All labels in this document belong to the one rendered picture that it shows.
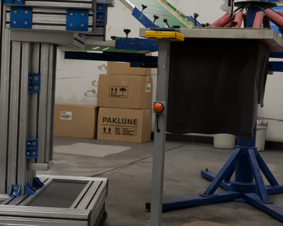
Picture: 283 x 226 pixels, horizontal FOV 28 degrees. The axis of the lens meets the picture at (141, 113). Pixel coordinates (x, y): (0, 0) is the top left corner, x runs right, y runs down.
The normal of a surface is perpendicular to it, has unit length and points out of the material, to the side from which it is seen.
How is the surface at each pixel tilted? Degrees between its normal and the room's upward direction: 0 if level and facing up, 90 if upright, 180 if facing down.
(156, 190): 90
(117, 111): 89
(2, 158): 90
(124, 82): 89
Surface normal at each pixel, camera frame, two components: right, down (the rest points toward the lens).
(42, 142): -0.04, 0.05
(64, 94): -0.33, 0.04
